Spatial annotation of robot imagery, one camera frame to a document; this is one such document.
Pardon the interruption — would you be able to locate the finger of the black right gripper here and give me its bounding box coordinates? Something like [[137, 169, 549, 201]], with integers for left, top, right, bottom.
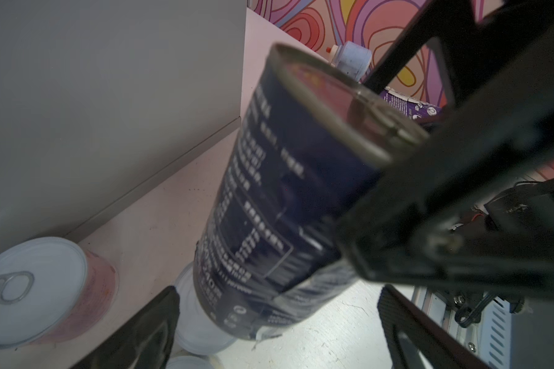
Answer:
[[335, 23, 554, 300], [364, 0, 476, 106]]

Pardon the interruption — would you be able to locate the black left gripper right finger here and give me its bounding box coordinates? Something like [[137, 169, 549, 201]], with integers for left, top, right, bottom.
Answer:
[[377, 285, 488, 369]]

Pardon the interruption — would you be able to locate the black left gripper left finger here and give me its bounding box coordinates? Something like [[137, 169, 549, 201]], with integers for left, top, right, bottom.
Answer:
[[73, 286, 180, 369]]

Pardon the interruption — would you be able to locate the light blue white can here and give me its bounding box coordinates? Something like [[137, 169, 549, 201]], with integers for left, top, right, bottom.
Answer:
[[175, 263, 237, 356]]

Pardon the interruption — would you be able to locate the pink white can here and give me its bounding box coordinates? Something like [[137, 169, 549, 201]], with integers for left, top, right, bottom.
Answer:
[[0, 237, 118, 349]]

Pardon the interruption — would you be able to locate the dark tomato can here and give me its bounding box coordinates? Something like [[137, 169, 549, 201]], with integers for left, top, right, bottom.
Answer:
[[193, 43, 428, 341]]

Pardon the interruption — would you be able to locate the purple packet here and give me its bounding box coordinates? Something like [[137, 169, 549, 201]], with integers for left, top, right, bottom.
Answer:
[[379, 88, 442, 120]]

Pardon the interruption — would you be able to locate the small white bottle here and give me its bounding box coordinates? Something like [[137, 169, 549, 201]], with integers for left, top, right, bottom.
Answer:
[[326, 42, 372, 81]]

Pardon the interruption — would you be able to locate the grey metal cabinet box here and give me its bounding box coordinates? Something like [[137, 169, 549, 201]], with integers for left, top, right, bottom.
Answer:
[[0, 1, 247, 254]]

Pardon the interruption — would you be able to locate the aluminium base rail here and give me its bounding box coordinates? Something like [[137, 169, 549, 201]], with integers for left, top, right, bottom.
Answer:
[[412, 287, 512, 368]]

